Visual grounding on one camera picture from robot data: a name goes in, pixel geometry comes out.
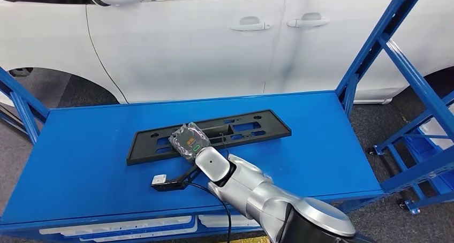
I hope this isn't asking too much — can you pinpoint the blue metal shelf rack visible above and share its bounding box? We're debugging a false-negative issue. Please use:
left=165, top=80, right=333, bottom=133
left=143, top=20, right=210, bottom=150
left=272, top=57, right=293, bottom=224
left=0, top=0, right=454, bottom=243

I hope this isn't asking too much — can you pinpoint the white plastic bin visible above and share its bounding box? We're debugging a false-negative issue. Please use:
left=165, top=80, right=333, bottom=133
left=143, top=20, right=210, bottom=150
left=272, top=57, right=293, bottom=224
left=39, top=215, right=193, bottom=236
left=198, top=214, right=261, bottom=229
left=78, top=220, right=199, bottom=243

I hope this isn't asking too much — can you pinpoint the white car door handle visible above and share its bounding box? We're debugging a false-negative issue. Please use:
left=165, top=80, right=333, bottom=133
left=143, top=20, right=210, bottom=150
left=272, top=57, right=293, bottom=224
left=230, top=16, right=272, bottom=32
left=286, top=12, right=330, bottom=28

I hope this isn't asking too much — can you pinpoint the thin black wire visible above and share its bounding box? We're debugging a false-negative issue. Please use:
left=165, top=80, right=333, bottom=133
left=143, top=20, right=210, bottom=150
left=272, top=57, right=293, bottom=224
left=219, top=132, right=231, bottom=157

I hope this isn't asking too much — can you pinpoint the dark metal support bar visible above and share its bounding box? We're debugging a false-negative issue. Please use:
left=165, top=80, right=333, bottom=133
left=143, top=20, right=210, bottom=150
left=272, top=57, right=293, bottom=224
left=0, top=103, right=29, bottom=136

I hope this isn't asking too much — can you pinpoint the white car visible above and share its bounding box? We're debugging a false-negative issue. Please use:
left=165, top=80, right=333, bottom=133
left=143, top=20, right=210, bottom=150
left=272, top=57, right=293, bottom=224
left=0, top=0, right=454, bottom=105

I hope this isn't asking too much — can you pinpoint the long white plastic tray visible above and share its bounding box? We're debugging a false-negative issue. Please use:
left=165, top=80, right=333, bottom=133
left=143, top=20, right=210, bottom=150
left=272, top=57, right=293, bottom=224
left=420, top=104, right=454, bottom=150

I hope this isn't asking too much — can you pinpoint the blue wheeled shelf rack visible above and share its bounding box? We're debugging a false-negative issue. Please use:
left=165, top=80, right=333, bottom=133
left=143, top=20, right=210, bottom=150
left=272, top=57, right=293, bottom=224
left=368, top=90, right=454, bottom=216

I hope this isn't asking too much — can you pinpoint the black plastic car part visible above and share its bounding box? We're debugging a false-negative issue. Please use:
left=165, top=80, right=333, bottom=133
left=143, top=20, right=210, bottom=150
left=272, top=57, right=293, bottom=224
left=126, top=109, right=292, bottom=166

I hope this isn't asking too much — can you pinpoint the black cable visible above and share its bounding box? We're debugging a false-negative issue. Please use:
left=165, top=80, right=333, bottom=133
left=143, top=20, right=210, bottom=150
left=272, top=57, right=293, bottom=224
left=188, top=182, right=233, bottom=243

